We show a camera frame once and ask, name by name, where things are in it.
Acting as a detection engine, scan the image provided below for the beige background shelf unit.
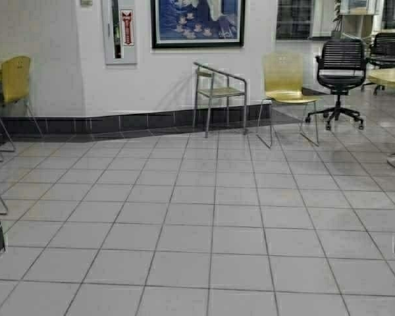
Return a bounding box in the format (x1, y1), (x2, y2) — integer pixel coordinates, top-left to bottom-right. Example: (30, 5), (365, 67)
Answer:
(340, 0), (379, 39)

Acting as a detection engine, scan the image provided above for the round beige table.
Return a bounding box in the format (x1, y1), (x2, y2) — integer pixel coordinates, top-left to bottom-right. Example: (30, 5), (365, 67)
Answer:
(367, 67), (395, 174)

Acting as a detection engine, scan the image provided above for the framed blue picture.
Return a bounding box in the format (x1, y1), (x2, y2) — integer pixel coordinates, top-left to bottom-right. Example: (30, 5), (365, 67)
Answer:
(151, 0), (246, 49)

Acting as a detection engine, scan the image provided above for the yellow wooden chair far left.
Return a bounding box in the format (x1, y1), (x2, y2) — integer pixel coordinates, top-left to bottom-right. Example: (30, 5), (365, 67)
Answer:
(0, 56), (43, 163)

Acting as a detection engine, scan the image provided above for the yellow chair by wall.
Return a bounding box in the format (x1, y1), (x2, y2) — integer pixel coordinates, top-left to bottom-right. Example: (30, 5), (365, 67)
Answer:
(256, 51), (319, 149)

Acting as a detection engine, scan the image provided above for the grey metal frame chair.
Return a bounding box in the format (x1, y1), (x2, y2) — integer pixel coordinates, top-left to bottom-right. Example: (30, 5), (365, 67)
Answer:
(192, 61), (248, 138)

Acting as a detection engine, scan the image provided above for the fire extinguisher wall cabinet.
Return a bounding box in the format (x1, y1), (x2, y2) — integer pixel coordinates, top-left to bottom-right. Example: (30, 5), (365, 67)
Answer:
(101, 0), (138, 65)

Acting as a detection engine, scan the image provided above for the black mesh office chair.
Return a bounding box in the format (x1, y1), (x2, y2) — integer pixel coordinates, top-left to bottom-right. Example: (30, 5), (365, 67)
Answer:
(305, 39), (367, 130)

